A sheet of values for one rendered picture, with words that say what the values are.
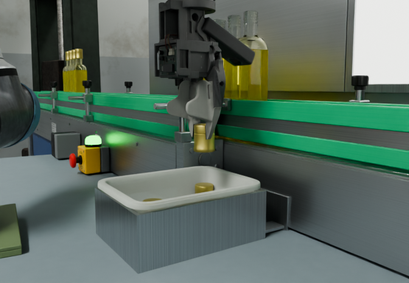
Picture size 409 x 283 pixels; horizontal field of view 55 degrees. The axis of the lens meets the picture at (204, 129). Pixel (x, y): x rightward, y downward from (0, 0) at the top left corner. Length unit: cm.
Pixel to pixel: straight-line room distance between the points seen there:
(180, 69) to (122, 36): 381
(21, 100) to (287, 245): 51
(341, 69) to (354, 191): 31
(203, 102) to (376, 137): 25
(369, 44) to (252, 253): 43
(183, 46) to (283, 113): 22
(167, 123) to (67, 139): 59
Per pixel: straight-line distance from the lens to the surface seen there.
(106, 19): 437
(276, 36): 95
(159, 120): 89
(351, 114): 61
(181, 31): 61
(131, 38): 441
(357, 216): 60
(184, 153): 76
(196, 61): 60
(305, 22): 90
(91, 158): 112
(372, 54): 79
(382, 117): 58
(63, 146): 138
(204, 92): 61
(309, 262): 59
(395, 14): 78
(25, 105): 78
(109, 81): 430
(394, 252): 58
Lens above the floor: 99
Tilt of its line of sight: 6 degrees down
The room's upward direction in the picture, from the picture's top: straight up
